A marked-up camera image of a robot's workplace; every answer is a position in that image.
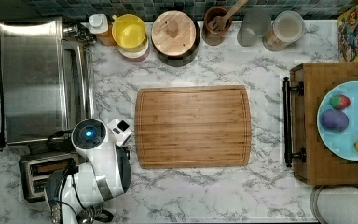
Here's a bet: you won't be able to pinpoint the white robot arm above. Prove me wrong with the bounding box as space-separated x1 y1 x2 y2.
44 119 131 224

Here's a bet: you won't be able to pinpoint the stainless steel toaster oven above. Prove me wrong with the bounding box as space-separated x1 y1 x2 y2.
0 17 96 145

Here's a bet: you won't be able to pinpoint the silver two-slot toaster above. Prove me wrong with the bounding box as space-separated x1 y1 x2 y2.
19 152 84 203

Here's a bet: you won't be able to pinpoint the bamboo cutting board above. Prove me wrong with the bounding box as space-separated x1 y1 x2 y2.
135 85 252 169

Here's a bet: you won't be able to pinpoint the red and white bowl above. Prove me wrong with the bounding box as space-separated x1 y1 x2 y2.
117 40 150 62

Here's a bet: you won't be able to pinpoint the black pot with wooden lid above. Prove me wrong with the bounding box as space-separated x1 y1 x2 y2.
151 10 200 67

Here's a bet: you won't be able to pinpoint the brown utensil holder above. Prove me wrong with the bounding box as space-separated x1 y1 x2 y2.
202 6 232 46

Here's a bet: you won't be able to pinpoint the wooden spatula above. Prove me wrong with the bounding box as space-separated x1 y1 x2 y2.
208 0 249 31

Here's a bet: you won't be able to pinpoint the grey glass jar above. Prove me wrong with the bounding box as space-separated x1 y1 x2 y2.
237 8 271 47

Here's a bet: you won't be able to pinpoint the white cap soap bottle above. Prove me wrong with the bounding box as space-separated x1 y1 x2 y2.
88 14 116 46

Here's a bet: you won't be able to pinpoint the clear jar white lid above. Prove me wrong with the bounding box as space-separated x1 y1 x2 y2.
262 11 305 51

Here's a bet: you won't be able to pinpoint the purple toy potato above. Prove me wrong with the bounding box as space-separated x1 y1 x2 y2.
320 109 349 132

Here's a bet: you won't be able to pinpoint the toy strawberry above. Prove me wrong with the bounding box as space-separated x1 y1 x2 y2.
330 95 351 110

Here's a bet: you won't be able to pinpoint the light blue plate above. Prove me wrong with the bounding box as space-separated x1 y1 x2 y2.
316 81 358 161

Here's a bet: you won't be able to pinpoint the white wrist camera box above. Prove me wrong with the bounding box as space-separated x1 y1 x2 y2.
107 119 132 147

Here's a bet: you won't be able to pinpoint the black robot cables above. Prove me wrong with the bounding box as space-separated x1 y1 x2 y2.
49 166 115 224

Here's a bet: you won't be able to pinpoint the wooden tray black handle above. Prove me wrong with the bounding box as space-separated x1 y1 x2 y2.
282 63 358 185

